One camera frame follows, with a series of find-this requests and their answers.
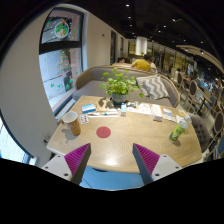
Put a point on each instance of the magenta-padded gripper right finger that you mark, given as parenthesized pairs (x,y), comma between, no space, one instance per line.
(146,159)

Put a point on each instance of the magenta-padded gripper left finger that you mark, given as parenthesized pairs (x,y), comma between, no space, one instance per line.
(77,158)

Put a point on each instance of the green-label clear drink bottle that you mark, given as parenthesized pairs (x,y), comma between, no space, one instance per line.
(176,131)

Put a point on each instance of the tan ceramic mug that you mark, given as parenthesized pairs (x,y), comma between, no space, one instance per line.
(74,124)

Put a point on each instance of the flat round red coaster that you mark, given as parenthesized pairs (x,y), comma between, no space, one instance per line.
(103,132)

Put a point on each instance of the pill blister pack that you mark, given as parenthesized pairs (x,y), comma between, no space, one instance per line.
(84,119)

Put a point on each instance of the blue white booklet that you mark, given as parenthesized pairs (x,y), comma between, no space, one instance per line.
(168,114)

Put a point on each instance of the flat blue white box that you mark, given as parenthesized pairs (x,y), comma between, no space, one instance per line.
(88,108)

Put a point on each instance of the clear plastic cup with straw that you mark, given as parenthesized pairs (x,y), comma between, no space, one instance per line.
(188,120)

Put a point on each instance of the yellow card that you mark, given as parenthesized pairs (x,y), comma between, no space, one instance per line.
(182,114)

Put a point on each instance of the grey tufted chair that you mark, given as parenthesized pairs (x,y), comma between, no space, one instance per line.
(200,131)

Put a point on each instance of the grey curved sofa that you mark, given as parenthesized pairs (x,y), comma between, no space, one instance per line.
(89,88)

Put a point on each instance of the grey zigzag cushion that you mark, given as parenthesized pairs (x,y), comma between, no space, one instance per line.
(155,87)

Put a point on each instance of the green potted plant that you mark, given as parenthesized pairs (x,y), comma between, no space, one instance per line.
(119,85)

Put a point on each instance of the group of round-back chairs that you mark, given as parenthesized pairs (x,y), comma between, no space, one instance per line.
(193,88)

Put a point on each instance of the person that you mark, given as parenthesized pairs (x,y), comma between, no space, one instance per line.
(153,65)
(120,60)
(141,64)

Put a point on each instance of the white round pillar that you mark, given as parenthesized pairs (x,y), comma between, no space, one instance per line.
(141,45)

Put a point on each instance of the group of ceiling spotlights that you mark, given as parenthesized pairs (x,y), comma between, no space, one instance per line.
(127,5)

